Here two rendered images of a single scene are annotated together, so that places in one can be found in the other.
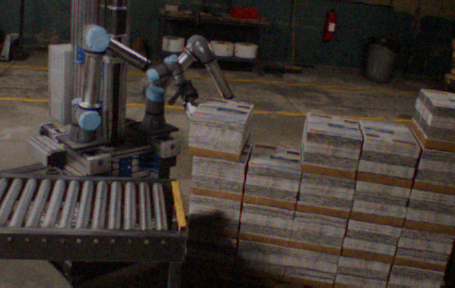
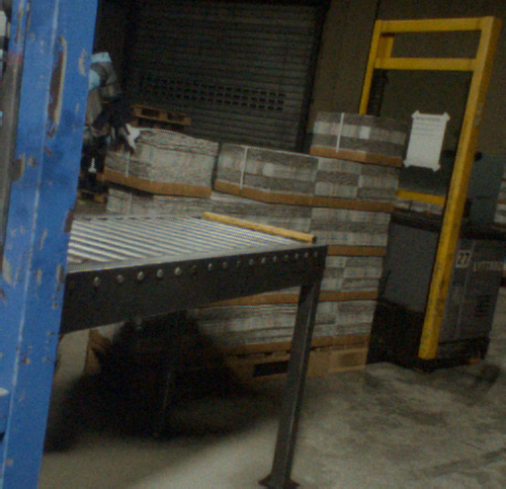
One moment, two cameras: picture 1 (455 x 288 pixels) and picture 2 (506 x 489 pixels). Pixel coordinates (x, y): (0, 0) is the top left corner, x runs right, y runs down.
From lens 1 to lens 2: 220 cm
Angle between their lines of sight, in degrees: 49
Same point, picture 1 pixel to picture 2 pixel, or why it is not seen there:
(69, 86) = not seen: outside the picture
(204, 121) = (173, 143)
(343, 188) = (301, 218)
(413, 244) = (355, 273)
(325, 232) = not seen: hidden behind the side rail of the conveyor
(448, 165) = (380, 180)
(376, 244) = (327, 280)
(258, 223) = not seen: hidden behind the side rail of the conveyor
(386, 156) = (336, 176)
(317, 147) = (282, 171)
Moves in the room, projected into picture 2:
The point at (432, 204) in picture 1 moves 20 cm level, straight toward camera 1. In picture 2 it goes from (369, 224) to (390, 231)
